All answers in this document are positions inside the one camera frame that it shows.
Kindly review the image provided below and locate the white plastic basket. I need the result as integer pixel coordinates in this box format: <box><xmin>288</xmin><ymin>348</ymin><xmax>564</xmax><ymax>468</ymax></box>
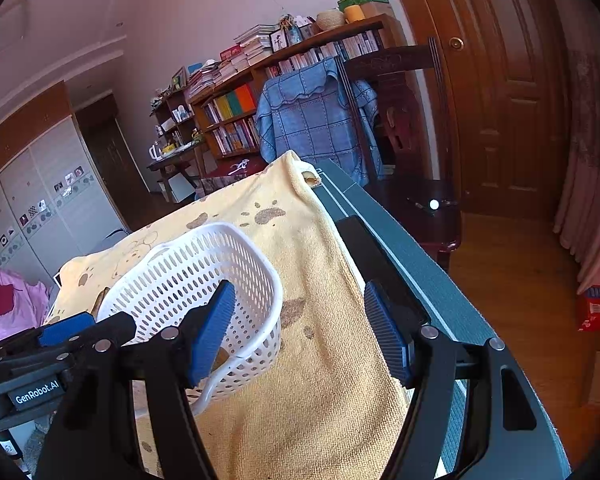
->
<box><xmin>96</xmin><ymin>222</ymin><xmax>283</xmax><ymax>415</ymax></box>

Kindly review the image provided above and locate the pink bed blanket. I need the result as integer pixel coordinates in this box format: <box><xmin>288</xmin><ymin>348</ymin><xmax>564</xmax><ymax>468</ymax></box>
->
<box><xmin>0</xmin><ymin>269</ymin><xmax>50</xmax><ymax>341</ymax></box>

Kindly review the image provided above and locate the yellow bear print towel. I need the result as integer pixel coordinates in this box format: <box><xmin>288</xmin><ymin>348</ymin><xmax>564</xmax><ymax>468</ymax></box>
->
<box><xmin>47</xmin><ymin>152</ymin><xmax>410</xmax><ymax>479</ymax></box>

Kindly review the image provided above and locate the white wardrobe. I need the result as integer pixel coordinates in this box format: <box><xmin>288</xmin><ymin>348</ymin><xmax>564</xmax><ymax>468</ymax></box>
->
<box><xmin>0</xmin><ymin>116</ymin><xmax>126</xmax><ymax>288</ymax></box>

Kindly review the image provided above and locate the white electric kettle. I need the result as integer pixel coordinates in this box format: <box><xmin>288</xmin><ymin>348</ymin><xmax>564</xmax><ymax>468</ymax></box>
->
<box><xmin>148</xmin><ymin>143</ymin><xmax>162</xmax><ymax>160</ymax></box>

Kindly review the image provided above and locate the red gift box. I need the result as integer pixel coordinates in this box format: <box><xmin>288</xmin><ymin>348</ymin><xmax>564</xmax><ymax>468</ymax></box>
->
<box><xmin>201</xmin><ymin>155</ymin><xmax>266</xmax><ymax>195</ymax></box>

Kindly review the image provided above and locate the small wooden desk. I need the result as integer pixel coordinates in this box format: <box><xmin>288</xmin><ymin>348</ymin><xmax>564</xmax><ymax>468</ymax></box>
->
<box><xmin>147</xmin><ymin>141</ymin><xmax>209</xmax><ymax>204</ymax></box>

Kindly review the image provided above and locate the pink curtain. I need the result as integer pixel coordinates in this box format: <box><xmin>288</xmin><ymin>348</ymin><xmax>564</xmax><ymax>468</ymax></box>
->
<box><xmin>554</xmin><ymin>0</ymin><xmax>600</xmax><ymax>294</ymax></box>

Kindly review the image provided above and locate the small open shelf unit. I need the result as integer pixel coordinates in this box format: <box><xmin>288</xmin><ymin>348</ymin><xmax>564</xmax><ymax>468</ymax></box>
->
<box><xmin>150</xmin><ymin>88</ymin><xmax>198</xmax><ymax>145</ymax></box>

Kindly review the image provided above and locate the dark wooden chair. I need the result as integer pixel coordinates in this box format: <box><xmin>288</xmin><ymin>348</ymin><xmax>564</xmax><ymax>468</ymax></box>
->
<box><xmin>336</xmin><ymin>37</ymin><xmax>462</xmax><ymax>271</ymax></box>

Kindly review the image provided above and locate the blue plaid cloth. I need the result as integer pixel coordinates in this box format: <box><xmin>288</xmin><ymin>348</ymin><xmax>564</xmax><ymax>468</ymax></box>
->
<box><xmin>254</xmin><ymin>58</ymin><xmax>370</xmax><ymax>186</ymax></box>

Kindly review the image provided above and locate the wooden bookshelf with books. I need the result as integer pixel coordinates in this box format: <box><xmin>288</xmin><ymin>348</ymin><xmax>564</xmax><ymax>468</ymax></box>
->
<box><xmin>187</xmin><ymin>14</ymin><xmax>406</xmax><ymax>160</ymax></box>

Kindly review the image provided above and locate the brown wooden door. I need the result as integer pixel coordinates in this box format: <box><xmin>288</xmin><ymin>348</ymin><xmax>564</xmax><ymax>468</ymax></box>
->
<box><xmin>400</xmin><ymin>0</ymin><xmax>569</xmax><ymax>221</ymax></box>

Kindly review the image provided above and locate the woven basket on shelf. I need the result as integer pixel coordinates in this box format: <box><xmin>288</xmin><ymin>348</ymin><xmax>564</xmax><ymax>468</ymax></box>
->
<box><xmin>315</xmin><ymin>9</ymin><xmax>347</xmax><ymax>32</ymax></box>

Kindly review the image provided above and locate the yellow jar on shelf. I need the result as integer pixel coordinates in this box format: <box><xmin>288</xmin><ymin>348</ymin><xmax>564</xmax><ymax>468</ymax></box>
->
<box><xmin>343</xmin><ymin>4</ymin><xmax>365</xmax><ymax>23</ymax></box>

